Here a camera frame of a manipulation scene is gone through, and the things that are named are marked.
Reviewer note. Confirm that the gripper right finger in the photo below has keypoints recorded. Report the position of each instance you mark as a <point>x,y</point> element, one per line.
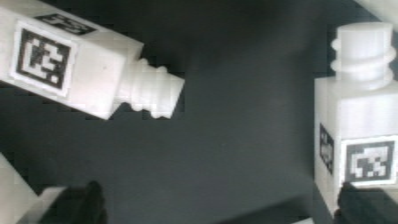
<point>366,205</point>

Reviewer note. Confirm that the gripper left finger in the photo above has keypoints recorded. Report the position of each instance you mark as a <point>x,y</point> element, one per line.
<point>70,205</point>

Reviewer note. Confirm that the white table leg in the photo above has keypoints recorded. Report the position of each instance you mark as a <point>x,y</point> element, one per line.
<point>356,113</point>
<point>73,62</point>

